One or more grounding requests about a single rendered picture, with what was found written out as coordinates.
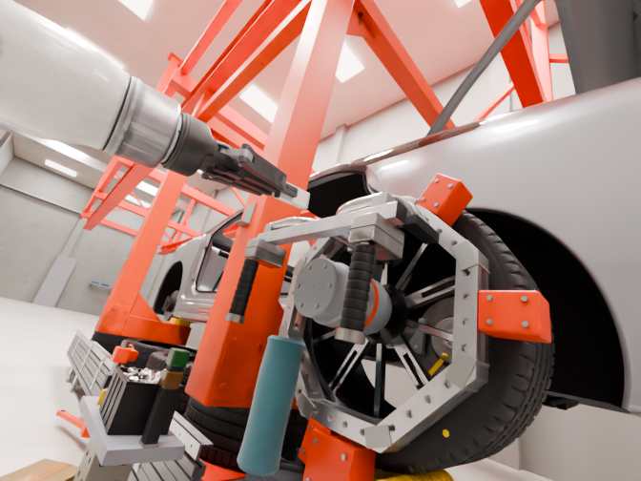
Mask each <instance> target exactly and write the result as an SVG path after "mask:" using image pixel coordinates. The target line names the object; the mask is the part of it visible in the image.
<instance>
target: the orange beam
mask: <svg viewBox="0 0 641 481"><path fill-rule="evenodd" d="M312 2H313V0H302V1H301V2H300V3H299V4H298V6H297V7H296V8H295V9H294V10H293V11H292V12H291V13H290V14H289V15H288V16H287V17H286V18H285V19H284V20H283V21H282V23H281V24H280V25H279V26H278V27H277V28H276V29H275V30H274V31H273V32H272V33H271V34H270V35H269V36H268V37H267V39H266V40H265V41H264V42H263V43H262V44H261V45H260V46H259V47H258V48H257V49H256V50H255V51H254V52H253V53H252V55H251V56H250V57H249V58H248V59H247V60H246V61H245V62H244V63H243V64H242V65H241V66H240V67H239V68H238V70H237V71H236V72H235V73H234V74H233V75H232V76H231V77H230V78H229V79H228V80H227V81H226V82H225V83H224V84H223V85H222V87H221V88H220V89H219V90H218V91H217V92H216V93H215V94H214V95H213V96H212V97H211V98H210V99H209V100H208V101H207V103H206V104H205V105H204V106H203V107H202V108H201V110H200V112H199V115H198V117H199V118H201V119H202V120H204V121H205V122H208V121H209V120H210V119H211V118H212V117H213V116H214V115H216V114H217V113H218V112H219V111H220V110H221V109H222V108H223V107H224V106H225V105H226V104H227V103H228V102H229V101H230V100H231V99H232V98H234V97H235V96H236V95H237V94H238V93H239V92H240V91H241V90H242V89H243V88H244V87H245V86H246V85H247V84H248V83H249V82H251V81H252V80H253V79H254V78H255V77H256V76H257V75H258V74H259V73H260V72H261V71H262V70H263V69H264V68H265V67H266V66H268V65H269V64H270V63H271V62H272V61H273V60H274V59H275V58H276V57H277V56H278V55H279V54H280V53H281V52H282V51H283V50H285V49H286V48H287V47H288V46H289V45H290V44H291V43H292V42H293V41H294V40H295V39H296V38H297V37H298V36H299V35H300V34H301V33H302V31H303V28H304V25H305V22H306V19H307V16H308V13H309V11H310V8H311V5H312Z"/></svg>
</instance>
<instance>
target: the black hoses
mask: <svg viewBox="0 0 641 481"><path fill-rule="evenodd" d="M392 197H393V198H394V199H395V201H399V202H400V203H401V204H402V205H403V206H404V207H405V208H407V213H406V222H405V224H402V227H404V228H405V229H406V230H407V231H409V232H410V233H411V234H412V235H414V236H415V237H416V238H417V239H419V240H420V241H422V242H423V243H424V244H430V243H438V242H439V235H440V234H439V233H438V232H437V231H436V230H434V229H433V228H432V227H431V226H430V225H429V222H428V220H427V218H426V216H425V215H424V213H422V212H421V211H419V209H418V208H417V207H416V206H415V205H414V204H413V203H411V202H408V201H406V200H405V199H404V198H402V197H399V196H392ZM376 263H377V264H379V265H382V264H393V260H384V261H378V260H377V261H376Z"/></svg>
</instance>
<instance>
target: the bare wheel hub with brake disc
mask: <svg viewBox="0 0 641 481"><path fill-rule="evenodd" d="M454 300H455V297H450V298H446V299H443V300H440V301H438V302H436V303H434V304H433V305H431V306H430V307H429V308H428V309H427V310H426V311H425V313H424V314H423V316H422V317H421V319H426V320H427V323H428V325H430V326H433V327H436V328H439V329H441V330H444V331H447V330H450V329H453V322H454ZM443 353H445V354H447V355H448V357H447V358H446V357H443V356H442V354H443ZM418 358H419V360H420V361H421V363H422V364H423V366H424V368H425V370H426V372H427V373H428V375H429V376H430V378H431V379H433V378H434V377H436V376H437V375H438V374H439V373H440V372H442V371H443V370H444V369H445V368H447V367H448V366H449V365H450V364H451V363H452V349H449V348H447V347H446V346H445V345H444V343H443V339H441V338H438V337H435V336H432V335H429V334H427V344H426V353H424V356H421V355H418ZM440 358H441V359H442V360H444V362H443V364H442V365H441V366H440V367H439V368H438V369H437V370H436V371H435V373H434V374H433V375H432V376H431V375H430V373H429V372H428V371H429V370H430V369H431V368H432V367H433V366H434V365H435V364H436V363H437V362H438V361H439V360H440Z"/></svg>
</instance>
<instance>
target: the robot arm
mask: <svg viewBox="0 0 641 481"><path fill-rule="evenodd" d="M0 122H2V123H5V124H7V125H10V126H11V127H14V128H17V129H20V130H22V131H24V132H26V133H28V134H30V135H32V136H36V137H40V138H43V139H47V140H53V141H58V142H62V143H69V144H80V145H85V146H89V147H94V148H96V149H99V150H102V151H105V152H107V153H108V154H110V155H113V156H118V157H122V158H125V159H128V160H129V161H132V162H134V163H137V164H140V165H142V166H145V167H148V168H151V169H154V168H156V167H157V166H158V165H159V164H161V165H162V167H163V168H165V169H168V170H170V171H173V172H175V173H178V174H181V175H183V176H185V177H190V176H192V175H194V174H195V173H196V172H197V171H198V170H199V171H202V174H201V177H202V178H203V179H208V180H211V181H216V182H219V183H222V184H225V185H228V186H231V187H234V188H237V189H239V190H242V191H245V192H248V193H251V194H254V195H257V196H262V194H264V195H266V196H271V195H272V197H273V198H275V199H279V200H281V201H284V202H286V203H288V204H291V205H293V206H295V207H298V208H299V209H301V210H304V209H307V208H308V203H309V198H310V193H308V192H306V191H304V190H302V189H300V188H299V187H297V186H295V185H293V184H291V183H289V182H287V181H286V180H287V175H286V174H285V173H283V172H282V171H281V170H280V169H279V168H277V167H276V166H275V165H273V164H272V163H270V162H269V161H268V160H266V159H265V158H263V157H262V156H260V155H259V154H257V153H256V152H255V150H254V149H253V148H252V147H251V146H250V145H249V144H247V143H242V145H241V149H233V148H232V147H231V146H230V145H228V144H226V143H224V142H220V141H218V140H214V139H213V137H212V134H211V129H210V127H209V125H208V124H206V123H204V122H202V121H201V120H199V119H197V118H195V117H193V116H191V115H189V114H187V113H181V112H180V106H179V104H178V102H177V101H176V100H174V99H172V98H170V97H169V96H167V95H166V94H163V93H161V92H160V91H158V90H156V89H154V88H152V87H151V86H149V85H147V84H145V83H144V82H142V81H141V80H140V79H138V78H136V77H133V76H131V75H129V74H128V73H126V72H124V71H122V70H121V69H120V68H118V67H117V66H116V65H115V64H114V63H113V62H111V61H110V60H109V59H108V58H107V57H106V56H105V55H104V54H103V53H102V52H100V51H99V50H97V49H96V48H94V47H92V46H91V45H89V44H88V43H86V42H85V41H83V40H82V39H80V38H79V37H77V36H76V35H74V34H72V33H70V32H69V31H66V30H65V29H63V28H61V27H60V26H58V25H56V24H54V23H53V22H52V21H50V20H48V19H47V18H45V17H43V16H41V15H39V14H37V13H36V12H34V11H32V10H29V9H27V8H25V7H23V6H21V5H19V4H18V3H16V2H14V1H12V0H0Z"/></svg>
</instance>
